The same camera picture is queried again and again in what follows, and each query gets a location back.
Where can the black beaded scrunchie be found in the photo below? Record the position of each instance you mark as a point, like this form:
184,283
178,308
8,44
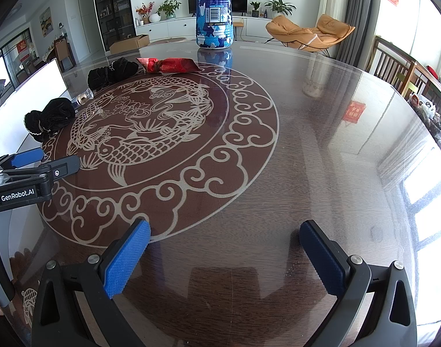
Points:
43,125

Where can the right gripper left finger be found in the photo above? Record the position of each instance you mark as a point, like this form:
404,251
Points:
58,319

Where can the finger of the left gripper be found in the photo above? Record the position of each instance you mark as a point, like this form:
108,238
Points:
19,160
60,168

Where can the red foil snack packet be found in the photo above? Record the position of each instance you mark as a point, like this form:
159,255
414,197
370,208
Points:
169,65

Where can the black velvet scrunchie far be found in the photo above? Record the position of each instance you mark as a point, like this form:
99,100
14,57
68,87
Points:
120,70

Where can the cardboard box on floor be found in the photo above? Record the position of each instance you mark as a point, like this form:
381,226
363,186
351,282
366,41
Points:
130,44

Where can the wooden dining chair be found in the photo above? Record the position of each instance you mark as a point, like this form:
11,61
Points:
396,67

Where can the orange lounge chair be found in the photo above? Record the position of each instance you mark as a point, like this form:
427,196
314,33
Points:
327,33

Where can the white cardboard sorting box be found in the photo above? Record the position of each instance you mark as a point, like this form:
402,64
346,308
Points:
33,94

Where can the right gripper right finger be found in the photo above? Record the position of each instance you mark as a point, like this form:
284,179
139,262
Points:
390,319

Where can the blue camouflage bottle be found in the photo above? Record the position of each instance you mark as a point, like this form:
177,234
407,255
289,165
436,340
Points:
214,24

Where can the white tv cabinet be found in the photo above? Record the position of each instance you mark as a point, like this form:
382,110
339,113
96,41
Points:
254,29

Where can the small wooden bench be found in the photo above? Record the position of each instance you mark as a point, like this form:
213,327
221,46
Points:
236,26

